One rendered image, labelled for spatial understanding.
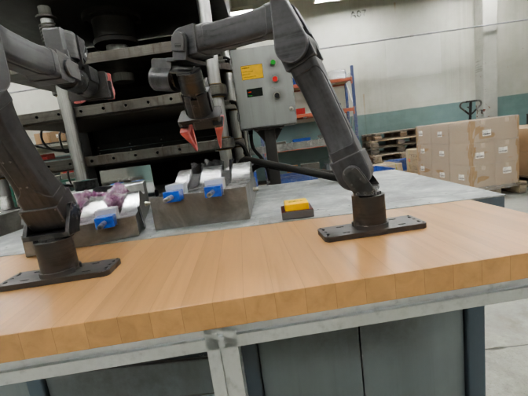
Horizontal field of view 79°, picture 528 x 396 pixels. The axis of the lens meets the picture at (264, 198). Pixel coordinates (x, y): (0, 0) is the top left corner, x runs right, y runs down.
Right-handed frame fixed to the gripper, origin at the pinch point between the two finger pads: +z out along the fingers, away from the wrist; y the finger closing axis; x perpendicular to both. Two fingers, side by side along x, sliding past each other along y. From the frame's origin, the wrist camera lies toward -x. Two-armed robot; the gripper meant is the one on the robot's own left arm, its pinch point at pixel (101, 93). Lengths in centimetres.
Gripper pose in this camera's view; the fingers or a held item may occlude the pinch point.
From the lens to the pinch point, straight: 107.4
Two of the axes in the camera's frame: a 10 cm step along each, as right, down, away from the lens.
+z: -0.7, -1.3, 9.9
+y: -9.9, 1.4, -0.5
